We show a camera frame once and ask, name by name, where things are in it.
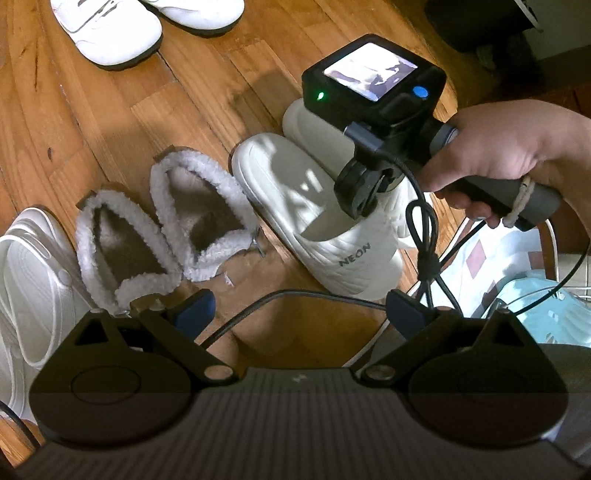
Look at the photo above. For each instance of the white lace-up sneaker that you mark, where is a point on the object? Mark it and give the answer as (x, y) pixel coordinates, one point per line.
(198, 14)

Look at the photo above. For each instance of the light blue plastic basket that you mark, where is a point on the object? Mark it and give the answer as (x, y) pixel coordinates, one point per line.
(554, 323)

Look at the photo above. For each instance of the white clog with charms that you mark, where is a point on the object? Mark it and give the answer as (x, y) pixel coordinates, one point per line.
(32, 286)

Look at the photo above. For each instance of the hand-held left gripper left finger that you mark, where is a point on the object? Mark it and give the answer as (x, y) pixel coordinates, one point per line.
(196, 314)

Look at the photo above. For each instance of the tan fleece-lined slipper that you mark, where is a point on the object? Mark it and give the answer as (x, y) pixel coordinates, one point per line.
(258, 300)
(87, 240)

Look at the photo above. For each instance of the white slide sandal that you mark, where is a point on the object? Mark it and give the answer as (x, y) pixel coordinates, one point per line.
(277, 161)
(307, 134)

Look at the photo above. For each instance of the white pink patterned cloth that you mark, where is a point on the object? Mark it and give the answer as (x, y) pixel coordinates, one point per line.
(478, 256)

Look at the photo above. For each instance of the person's right hand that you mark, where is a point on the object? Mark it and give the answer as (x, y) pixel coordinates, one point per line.
(508, 138)

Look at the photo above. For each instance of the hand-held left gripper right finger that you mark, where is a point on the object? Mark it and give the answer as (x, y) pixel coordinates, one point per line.
(406, 314)

